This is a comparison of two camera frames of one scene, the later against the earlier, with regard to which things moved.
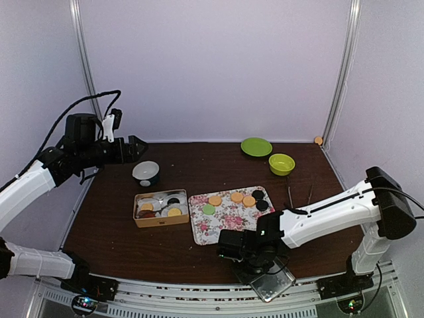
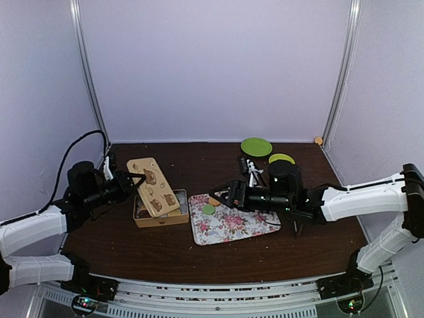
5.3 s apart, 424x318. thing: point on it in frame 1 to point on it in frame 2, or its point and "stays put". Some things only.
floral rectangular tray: x=237 y=210 stays put
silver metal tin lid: x=273 y=283 to x=155 y=189
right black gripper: x=245 y=278 to x=236 y=188
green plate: x=256 y=146 stays put
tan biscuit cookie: x=214 y=201 stays put
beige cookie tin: x=161 y=208 stays put
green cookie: x=209 y=209 stays put
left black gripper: x=121 y=158 to x=124 y=187
